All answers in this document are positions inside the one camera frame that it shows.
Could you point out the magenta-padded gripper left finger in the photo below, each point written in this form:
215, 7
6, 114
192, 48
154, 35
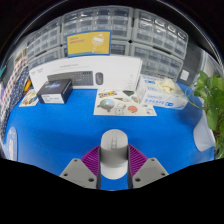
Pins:
78, 171

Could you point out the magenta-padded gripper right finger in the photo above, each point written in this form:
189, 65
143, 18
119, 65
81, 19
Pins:
150, 170

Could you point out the white computer mouse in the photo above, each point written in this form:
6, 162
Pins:
114, 156

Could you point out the cartoon sticker sheet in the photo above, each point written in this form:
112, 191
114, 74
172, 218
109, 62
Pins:
123, 105

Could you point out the white glove box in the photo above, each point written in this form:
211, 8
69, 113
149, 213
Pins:
160, 95

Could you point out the small black box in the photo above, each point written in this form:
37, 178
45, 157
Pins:
55, 90

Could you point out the food sticker sheet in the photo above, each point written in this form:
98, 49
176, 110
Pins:
29, 98

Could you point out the green potted plant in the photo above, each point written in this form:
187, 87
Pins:
211, 100

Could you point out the small yellow object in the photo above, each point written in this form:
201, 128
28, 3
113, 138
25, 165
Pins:
27, 85

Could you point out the white keyboard box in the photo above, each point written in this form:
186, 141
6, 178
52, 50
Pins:
116, 68

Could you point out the red blue checkered cloth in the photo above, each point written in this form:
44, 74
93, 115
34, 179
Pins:
15, 75

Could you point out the yellow sign card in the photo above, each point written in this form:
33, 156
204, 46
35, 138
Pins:
88, 43

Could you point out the white wall socket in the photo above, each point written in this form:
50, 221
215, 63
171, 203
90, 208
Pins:
184, 75

